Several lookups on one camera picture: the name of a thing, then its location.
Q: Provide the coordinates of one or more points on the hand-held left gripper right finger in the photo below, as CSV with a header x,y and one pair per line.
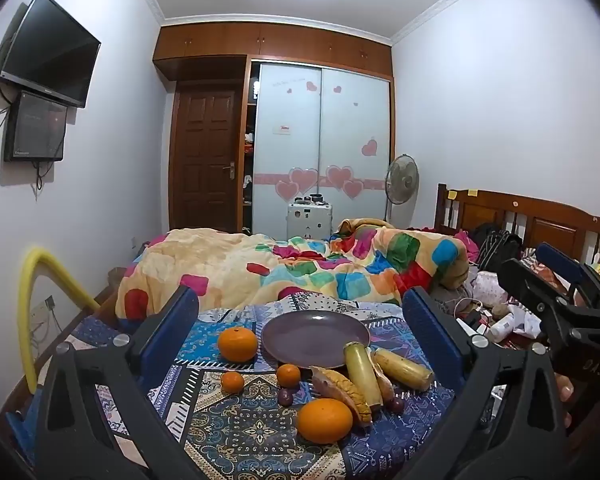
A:
x,y
425,330

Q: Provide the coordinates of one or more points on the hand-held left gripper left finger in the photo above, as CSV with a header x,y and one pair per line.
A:
x,y
175,332

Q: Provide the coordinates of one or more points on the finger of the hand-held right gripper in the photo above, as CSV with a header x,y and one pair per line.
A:
x,y
562,260
530,285

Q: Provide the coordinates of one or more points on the yellow-green banana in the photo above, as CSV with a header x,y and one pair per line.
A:
x,y
361,375
405,369

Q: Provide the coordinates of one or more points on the orange with green stem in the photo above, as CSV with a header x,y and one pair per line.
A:
x,y
237,344

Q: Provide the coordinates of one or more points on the small tangerine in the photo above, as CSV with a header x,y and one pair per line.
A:
x,y
288,375
232,381

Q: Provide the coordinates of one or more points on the brown peeled fruit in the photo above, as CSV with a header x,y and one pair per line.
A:
x,y
342,395

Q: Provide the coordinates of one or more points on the brown round plate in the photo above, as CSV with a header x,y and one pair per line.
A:
x,y
315,340

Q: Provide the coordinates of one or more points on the purple passion fruit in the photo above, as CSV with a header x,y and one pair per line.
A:
x,y
285,397

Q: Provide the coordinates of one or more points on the large round orange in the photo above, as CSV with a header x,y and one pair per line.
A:
x,y
325,421

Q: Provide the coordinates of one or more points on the person's right hand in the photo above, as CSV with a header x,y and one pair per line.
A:
x,y
563,389

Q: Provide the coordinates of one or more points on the pink dotted cloth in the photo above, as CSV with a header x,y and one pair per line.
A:
x,y
490,287

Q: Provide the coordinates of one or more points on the black backpack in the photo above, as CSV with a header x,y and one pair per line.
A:
x,y
495,245

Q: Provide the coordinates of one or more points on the white bottle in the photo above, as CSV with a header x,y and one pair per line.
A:
x,y
501,330

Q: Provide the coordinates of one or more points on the wooden headboard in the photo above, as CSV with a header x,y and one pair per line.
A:
x,y
530,215

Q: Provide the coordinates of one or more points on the small dark grapes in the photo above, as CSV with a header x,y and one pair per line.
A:
x,y
395,404

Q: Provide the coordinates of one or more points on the blue patterned blanket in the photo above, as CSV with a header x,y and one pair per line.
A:
x,y
230,430

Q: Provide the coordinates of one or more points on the colourful patchwork quilt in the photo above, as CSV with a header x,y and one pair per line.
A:
x,y
280,270

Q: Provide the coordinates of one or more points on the yellow foam tube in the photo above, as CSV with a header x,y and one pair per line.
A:
x,y
27,310

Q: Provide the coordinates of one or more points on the standing fan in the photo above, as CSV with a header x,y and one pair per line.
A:
x,y
402,177

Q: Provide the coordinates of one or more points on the white box appliance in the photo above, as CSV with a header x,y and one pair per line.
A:
x,y
307,220

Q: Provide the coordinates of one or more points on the dark jars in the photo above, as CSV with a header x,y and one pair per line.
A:
x,y
310,198

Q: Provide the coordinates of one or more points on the brown wooden door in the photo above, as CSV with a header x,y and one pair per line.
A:
x,y
205,160

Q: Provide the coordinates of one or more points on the wardrobe with heart stickers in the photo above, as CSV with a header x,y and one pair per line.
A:
x,y
320,135

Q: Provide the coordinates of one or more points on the small black monitor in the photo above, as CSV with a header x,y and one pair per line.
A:
x,y
35,127

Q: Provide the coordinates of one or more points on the wooden overhead cabinet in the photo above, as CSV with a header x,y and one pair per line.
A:
x,y
275,40

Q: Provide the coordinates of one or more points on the black wall television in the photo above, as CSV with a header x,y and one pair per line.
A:
x,y
50,50

